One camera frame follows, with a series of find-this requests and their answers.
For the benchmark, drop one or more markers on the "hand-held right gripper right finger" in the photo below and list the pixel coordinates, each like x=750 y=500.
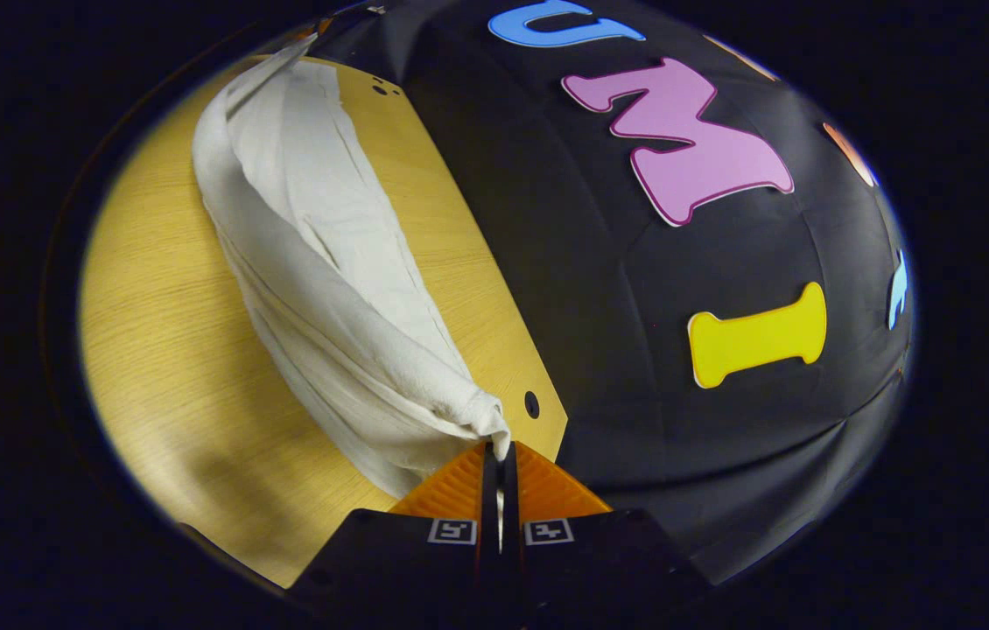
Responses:
x=599 y=556

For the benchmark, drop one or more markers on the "black backdrop cloth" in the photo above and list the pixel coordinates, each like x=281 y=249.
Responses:
x=564 y=289

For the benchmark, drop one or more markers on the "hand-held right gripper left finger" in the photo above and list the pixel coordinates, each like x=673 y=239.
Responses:
x=407 y=560

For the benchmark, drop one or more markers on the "white jeans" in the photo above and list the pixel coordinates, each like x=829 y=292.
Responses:
x=328 y=289

